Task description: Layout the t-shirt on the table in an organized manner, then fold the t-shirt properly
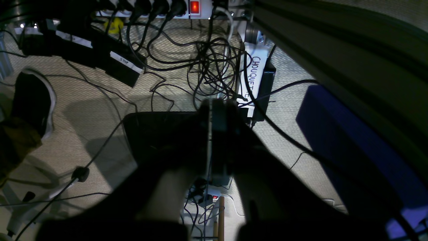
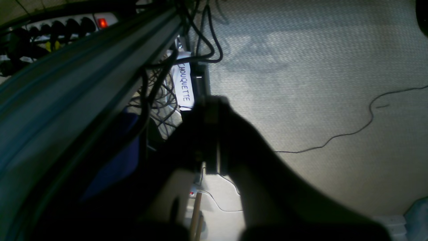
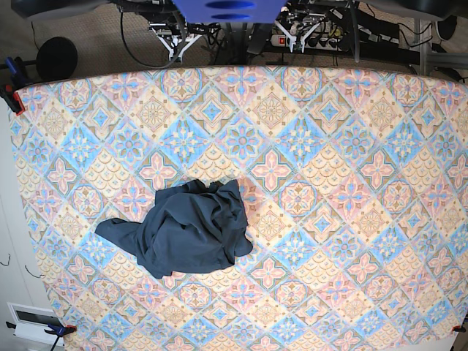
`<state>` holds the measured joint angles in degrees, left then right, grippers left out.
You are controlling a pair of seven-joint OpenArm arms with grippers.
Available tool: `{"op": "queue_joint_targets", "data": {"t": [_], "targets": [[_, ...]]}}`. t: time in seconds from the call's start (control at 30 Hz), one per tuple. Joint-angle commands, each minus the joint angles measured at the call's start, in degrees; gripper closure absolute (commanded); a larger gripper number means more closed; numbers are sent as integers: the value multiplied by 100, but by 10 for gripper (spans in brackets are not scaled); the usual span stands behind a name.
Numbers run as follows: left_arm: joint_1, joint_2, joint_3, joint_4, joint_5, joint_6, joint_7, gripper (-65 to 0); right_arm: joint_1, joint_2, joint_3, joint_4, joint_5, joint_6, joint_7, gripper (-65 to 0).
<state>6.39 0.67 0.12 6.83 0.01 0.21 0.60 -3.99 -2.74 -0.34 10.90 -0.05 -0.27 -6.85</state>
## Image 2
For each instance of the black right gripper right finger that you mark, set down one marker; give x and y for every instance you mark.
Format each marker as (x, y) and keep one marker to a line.
(278, 205)

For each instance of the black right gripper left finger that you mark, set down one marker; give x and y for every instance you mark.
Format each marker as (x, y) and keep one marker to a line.
(139, 198)

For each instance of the white label tag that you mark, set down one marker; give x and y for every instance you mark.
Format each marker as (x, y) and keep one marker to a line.
(181, 74)

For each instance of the white power strip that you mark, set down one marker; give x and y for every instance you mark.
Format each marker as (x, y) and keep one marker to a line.
(67, 28)

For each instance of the aluminium frame rail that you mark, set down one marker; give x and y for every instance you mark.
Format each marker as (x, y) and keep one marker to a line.
(55, 110)

